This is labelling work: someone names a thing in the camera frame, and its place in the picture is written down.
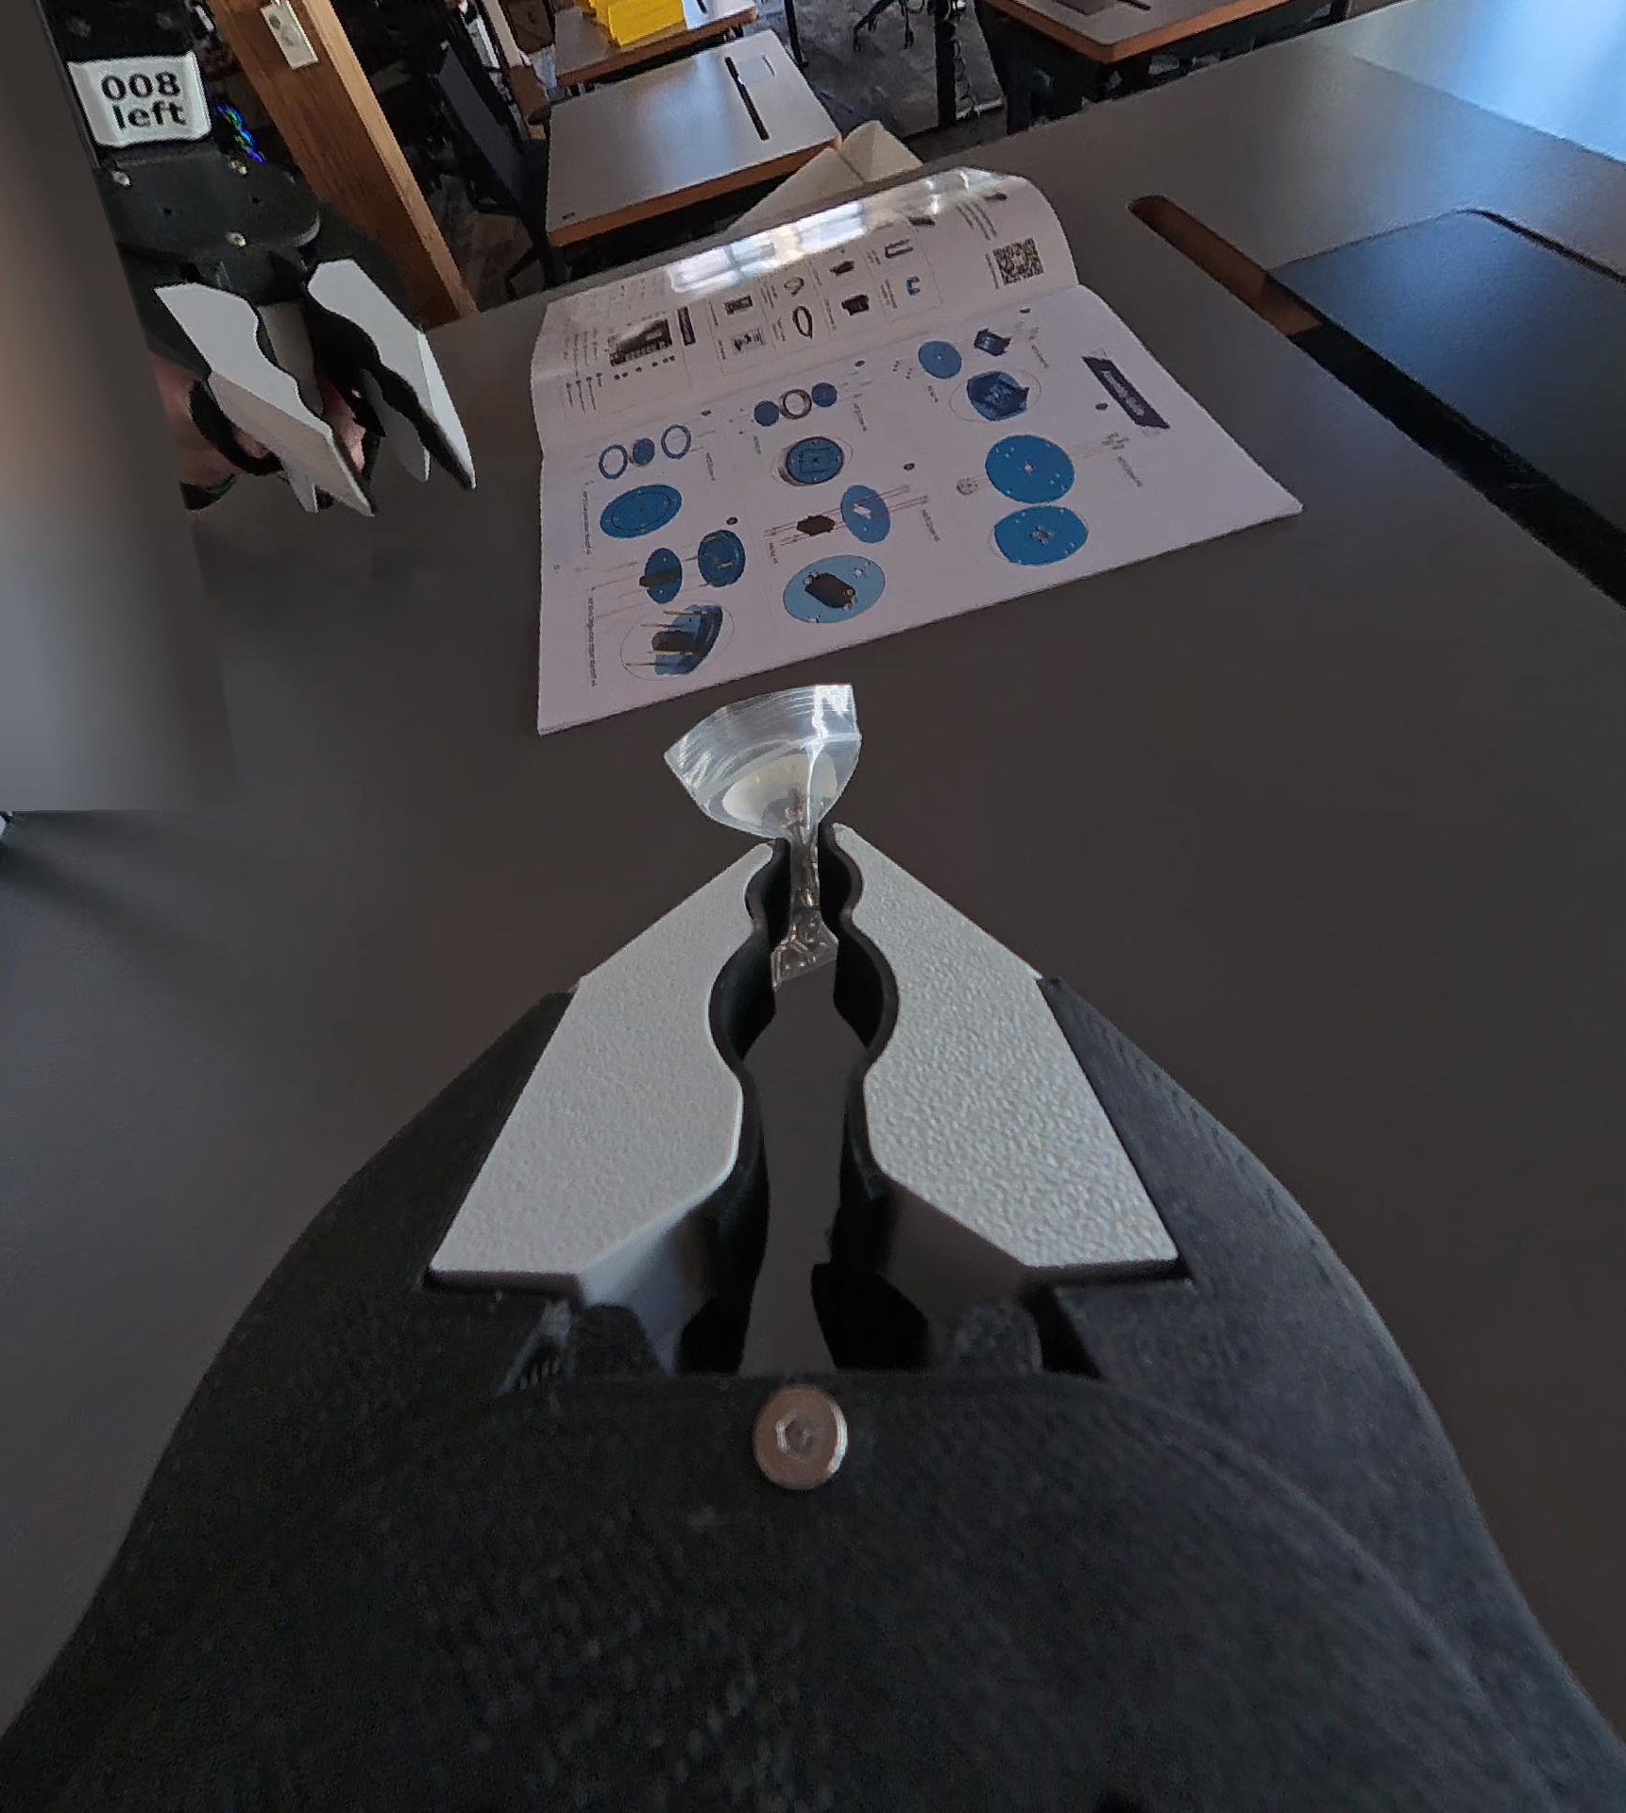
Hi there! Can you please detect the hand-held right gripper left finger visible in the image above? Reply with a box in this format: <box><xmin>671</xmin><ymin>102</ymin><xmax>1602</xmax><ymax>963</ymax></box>
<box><xmin>426</xmin><ymin>843</ymin><xmax>777</xmax><ymax>1377</ymax></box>

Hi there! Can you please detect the white cardboard piece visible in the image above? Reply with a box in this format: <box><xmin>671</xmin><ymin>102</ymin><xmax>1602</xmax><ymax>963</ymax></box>
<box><xmin>739</xmin><ymin>120</ymin><xmax>931</xmax><ymax>231</ymax></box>

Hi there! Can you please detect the person's left hand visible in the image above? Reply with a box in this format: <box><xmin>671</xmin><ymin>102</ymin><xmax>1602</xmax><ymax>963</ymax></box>
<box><xmin>153</xmin><ymin>354</ymin><xmax>382</xmax><ymax>516</ymax></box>

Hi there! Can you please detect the wooden post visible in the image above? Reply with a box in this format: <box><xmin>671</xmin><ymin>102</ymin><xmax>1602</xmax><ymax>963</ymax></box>
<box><xmin>209</xmin><ymin>0</ymin><xmax>479</xmax><ymax>323</ymax></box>

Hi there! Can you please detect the small clear screw bag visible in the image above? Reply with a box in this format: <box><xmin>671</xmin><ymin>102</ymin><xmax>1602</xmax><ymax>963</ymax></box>
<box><xmin>663</xmin><ymin>683</ymin><xmax>870</xmax><ymax>992</ymax></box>

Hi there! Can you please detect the black desk panel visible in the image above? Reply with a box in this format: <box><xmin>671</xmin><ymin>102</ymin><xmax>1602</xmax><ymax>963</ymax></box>
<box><xmin>1268</xmin><ymin>208</ymin><xmax>1626</xmax><ymax>646</ymax></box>

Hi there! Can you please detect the blue printed instruction sheet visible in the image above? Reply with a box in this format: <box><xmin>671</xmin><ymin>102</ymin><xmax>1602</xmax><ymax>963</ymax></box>
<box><xmin>530</xmin><ymin>167</ymin><xmax>1306</xmax><ymax>736</ymax></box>

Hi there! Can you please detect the grey wood-edged table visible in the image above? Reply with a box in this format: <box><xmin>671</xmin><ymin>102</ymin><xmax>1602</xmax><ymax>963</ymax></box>
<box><xmin>551</xmin><ymin>0</ymin><xmax>816</xmax><ymax>89</ymax></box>
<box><xmin>541</xmin><ymin>29</ymin><xmax>847</xmax><ymax>255</ymax></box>
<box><xmin>975</xmin><ymin>0</ymin><xmax>1354</xmax><ymax>65</ymax></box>

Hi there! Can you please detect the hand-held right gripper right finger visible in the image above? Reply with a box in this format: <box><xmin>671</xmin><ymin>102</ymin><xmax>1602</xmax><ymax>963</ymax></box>
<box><xmin>813</xmin><ymin>824</ymin><xmax>1181</xmax><ymax>1373</ymax></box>

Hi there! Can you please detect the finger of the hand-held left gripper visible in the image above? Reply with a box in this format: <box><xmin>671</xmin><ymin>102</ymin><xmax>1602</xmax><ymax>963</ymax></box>
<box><xmin>306</xmin><ymin>255</ymin><xmax>479</xmax><ymax>491</ymax></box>
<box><xmin>153</xmin><ymin>280</ymin><xmax>378</xmax><ymax>520</ymax></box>

